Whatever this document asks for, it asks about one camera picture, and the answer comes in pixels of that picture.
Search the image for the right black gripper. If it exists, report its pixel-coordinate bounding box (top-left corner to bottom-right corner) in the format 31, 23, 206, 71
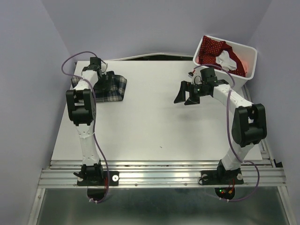
173, 80, 209, 105

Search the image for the navy plaid pleated skirt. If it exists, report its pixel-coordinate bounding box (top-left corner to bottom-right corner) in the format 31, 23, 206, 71
66, 67, 127, 105

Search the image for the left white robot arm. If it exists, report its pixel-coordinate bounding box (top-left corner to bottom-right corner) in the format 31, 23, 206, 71
66, 56, 112, 186

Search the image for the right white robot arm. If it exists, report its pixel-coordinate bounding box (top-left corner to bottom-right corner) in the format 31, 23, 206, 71
174, 67, 267, 183

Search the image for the white garment in bin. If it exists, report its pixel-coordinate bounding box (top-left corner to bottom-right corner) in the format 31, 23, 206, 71
216, 49, 237, 72

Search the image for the red polka dot skirt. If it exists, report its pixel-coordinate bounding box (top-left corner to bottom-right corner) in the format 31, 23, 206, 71
198, 36, 246, 77

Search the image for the white plastic bin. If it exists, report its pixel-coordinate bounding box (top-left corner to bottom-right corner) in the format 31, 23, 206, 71
193, 36, 257, 91

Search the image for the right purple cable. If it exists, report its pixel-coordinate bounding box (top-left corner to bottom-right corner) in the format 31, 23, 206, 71
188, 64, 260, 203

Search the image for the purple cable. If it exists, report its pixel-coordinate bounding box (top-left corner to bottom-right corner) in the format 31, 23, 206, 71
60, 51, 111, 204
188, 64, 260, 203

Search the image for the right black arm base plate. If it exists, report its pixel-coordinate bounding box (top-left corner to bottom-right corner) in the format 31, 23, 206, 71
198, 164, 244, 200

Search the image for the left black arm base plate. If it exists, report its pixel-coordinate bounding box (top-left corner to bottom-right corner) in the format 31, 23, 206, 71
73, 171, 120, 203

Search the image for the aluminium rail frame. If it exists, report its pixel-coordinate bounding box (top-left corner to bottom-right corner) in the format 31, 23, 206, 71
29, 81, 291, 225

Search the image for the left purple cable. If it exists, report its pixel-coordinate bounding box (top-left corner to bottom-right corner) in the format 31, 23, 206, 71
60, 51, 111, 204

